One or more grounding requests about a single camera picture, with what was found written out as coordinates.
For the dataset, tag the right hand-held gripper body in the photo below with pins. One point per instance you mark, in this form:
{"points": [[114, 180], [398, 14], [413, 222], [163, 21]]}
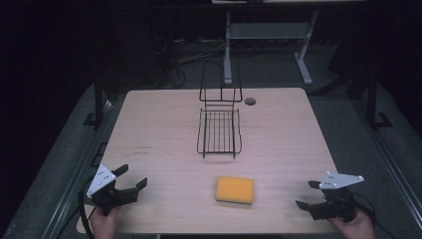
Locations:
{"points": [[335, 207]]}

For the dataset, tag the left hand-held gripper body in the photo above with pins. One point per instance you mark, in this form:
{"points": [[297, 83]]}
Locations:
{"points": [[109, 195]]}

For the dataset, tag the yellow sponge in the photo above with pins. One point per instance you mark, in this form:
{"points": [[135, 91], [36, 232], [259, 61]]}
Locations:
{"points": [[235, 189]]}

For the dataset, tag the person's left hand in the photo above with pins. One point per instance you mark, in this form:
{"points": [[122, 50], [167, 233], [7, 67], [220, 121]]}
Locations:
{"points": [[103, 227]]}

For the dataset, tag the person's right hand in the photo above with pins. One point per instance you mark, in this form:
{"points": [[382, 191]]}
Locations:
{"points": [[360, 229]]}

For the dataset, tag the grey metal stand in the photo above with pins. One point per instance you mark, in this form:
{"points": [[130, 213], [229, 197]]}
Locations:
{"points": [[265, 31]]}

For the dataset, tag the grey metal side rail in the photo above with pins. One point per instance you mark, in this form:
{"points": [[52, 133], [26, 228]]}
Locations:
{"points": [[78, 172], [391, 156]]}

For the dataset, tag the black metal post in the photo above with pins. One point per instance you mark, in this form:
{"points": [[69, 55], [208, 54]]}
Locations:
{"points": [[98, 99], [371, 99]]}

